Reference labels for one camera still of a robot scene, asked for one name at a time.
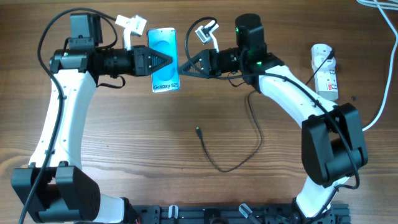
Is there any white power strip cord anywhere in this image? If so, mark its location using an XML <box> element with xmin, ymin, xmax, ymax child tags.
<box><xmin>361</xmin><ymin>0</ymin><xmax>398</xmax><ymax>133</ymax></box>

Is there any black charger cable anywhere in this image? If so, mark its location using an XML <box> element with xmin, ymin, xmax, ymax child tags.
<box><xmin>195</xmin><ymin>48</ymin><xmax>336</xmax><ymax>173</ymax></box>

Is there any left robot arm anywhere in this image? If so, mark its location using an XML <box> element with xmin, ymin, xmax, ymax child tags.
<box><xmin>11</xmin><ymin>8</ymin><xmax>172</xmax><ymax>223</ymax></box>

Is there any white cables top right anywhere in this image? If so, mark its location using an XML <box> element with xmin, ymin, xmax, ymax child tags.
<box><xmin>356</xmin><ymin>0</ymin><xmax>398</xmax><ymax>11</ymax></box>

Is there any white charger plug adapter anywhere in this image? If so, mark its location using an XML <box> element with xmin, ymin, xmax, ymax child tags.
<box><xmin>311</xmin><ymin>44</ymin><xmax>336</xmax><ymax>72</ymax></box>

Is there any white power strip socket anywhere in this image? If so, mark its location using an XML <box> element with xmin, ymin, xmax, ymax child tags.
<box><xmin>313</xmin><ymin>49</ymin><xmax>338</xmax><ymax>101</ymax></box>

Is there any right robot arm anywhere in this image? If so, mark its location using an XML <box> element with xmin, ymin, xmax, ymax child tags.
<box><xmin>178</xmin><ymin>13</ymin><xmax>368</xmax><ymax>223</ymax></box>

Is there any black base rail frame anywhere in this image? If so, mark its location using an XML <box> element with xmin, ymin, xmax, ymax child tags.
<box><xmin>124</xmin><ymin>203</ymin><xmax>352</xmax><ymax>224</ymax></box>

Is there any blue Galaxy smartphone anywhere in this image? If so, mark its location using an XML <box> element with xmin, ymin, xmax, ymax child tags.
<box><xmin>147</xmin><ymin>27</ymin><xmax>180</xmax><ymax>93</ymax></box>

